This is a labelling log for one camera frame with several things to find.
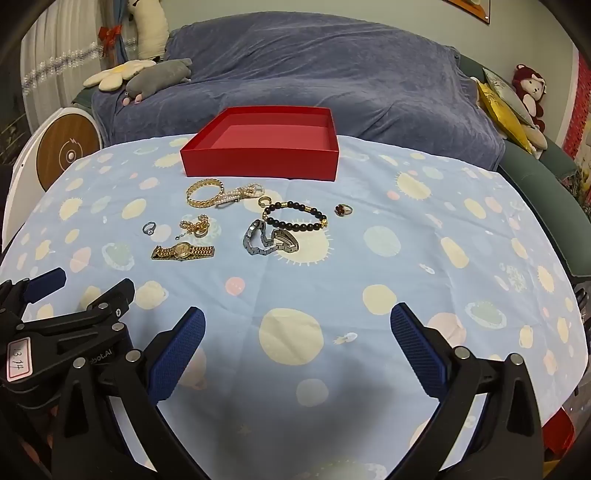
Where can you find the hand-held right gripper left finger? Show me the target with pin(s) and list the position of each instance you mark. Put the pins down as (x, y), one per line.
(178, 360)

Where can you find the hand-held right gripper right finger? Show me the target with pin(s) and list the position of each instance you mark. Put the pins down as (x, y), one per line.
(418, 350)

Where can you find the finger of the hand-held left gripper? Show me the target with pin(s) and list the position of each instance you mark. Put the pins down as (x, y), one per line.
(113, 300)
(46, 282)

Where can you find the gold watch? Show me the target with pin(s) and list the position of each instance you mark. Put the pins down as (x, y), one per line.
(182, 250)

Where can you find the gold hoop earring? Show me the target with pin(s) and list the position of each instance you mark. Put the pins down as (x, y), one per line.
(263, 198)
(202, 233)

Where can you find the dark clip jewellery piece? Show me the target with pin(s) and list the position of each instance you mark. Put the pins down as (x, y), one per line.
(281, 240)

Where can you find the red cardboard box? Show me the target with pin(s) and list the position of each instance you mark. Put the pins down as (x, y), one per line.
(258, 161)

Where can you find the blue planet print tablecloth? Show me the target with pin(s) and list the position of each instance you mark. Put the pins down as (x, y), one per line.
(323, 277)

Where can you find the round white wood-faced device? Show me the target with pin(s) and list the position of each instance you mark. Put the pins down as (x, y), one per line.
(60, 147)

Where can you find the red item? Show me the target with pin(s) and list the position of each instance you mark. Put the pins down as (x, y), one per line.
(559, 431)

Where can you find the flower shaped cushion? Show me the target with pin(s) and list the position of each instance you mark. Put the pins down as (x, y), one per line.
(113, 76)

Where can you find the silver bead garland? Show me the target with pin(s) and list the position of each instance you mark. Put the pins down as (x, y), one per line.
(60, 62)

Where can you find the grey plush toy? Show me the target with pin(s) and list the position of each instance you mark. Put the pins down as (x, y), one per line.
(157, 78)

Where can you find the floral cushion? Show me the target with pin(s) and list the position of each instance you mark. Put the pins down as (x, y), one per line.
(577, 189)

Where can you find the beige plush cushion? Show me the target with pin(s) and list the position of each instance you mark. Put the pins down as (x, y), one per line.
(538, 138)

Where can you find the white curtain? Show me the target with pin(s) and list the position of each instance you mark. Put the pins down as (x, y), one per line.
(55, 32)

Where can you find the yellow cushion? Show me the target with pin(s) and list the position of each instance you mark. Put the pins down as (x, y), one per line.
(501, 110)

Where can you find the red bow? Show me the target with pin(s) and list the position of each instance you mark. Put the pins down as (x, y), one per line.
(112, 34)

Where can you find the cream plush toy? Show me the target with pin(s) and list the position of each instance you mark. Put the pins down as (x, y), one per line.
(150, 32)

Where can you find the grey patterned cushion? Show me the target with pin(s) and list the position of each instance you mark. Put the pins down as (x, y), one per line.
(508, 92)

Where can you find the red monkey plush toy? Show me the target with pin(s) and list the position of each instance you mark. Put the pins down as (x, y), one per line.
(531, 87)

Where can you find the blue blanket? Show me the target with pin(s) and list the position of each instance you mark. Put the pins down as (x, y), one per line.
(300, 69)

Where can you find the red lattice wall hanging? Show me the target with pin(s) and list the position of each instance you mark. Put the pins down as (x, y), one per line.
(581, 124)

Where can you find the wall poster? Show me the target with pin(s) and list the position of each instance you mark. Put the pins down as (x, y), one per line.
(475, 7)

